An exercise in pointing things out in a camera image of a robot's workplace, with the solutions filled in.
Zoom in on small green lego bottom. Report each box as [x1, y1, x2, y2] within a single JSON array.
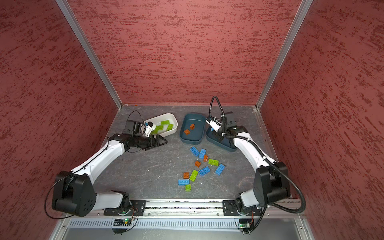
[[185, 185, 192, 192]]

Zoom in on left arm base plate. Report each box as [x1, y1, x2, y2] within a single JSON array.
[[104, 200, 147, 217]]

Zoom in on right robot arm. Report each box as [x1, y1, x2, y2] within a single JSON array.
[[215, 112, 291, 208]]

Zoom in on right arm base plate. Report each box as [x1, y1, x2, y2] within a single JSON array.
[[223, 199, 262, 217]]

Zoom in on right circuit board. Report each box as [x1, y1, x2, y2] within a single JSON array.
[[238, 219, 254, 229]]

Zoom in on left circuit board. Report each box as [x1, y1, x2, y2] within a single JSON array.
[[112, 219, 132, 229]]

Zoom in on white container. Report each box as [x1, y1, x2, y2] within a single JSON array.
[[144, 113, 178, 138]]

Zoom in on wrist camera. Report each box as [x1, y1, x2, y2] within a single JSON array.
[[144, 122, 156, 138], [206, 120, 223, 132]]

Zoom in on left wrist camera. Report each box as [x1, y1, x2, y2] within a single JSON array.
[[144, 122, 156, 138]]

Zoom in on middle teal container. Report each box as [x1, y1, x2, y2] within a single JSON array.
[[180, 113, 206, 145]]

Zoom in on right teal container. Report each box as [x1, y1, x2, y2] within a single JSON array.
[[206, 126, 237, 152]]

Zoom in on teal container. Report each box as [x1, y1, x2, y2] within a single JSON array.
[[206, 126, 237, 152], [180, 113, 206, 145]]

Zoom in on circuit board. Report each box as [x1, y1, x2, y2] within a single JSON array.
[[112, 219, 132, 229], [238, 219, 254, 229]]

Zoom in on frame post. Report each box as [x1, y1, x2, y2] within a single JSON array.
[[255, 0, 314, 110], [56, 0, 124, 110]]

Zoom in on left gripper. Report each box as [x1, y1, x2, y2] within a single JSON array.
[[133, 134, 168, 150]]

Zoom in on right frame post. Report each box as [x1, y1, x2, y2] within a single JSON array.
[[255, 0, 314, 110]]

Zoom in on right black cable conduit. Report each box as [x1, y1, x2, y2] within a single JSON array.
[[209, 95, 307, 214]]

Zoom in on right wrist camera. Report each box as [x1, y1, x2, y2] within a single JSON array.
[[206, 120, 223, 132]]

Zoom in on blue studded lego upper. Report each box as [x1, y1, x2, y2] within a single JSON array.
[[199, 149, 206, 160]]

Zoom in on aluminium rail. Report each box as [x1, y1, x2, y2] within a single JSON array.
[[61, 197, 307, 219]]

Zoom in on left frame post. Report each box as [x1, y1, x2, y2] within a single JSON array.
[[56, 0, 124, 110]]

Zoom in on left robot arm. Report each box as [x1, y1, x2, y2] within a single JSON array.
[[50, 120, 168, 217]]

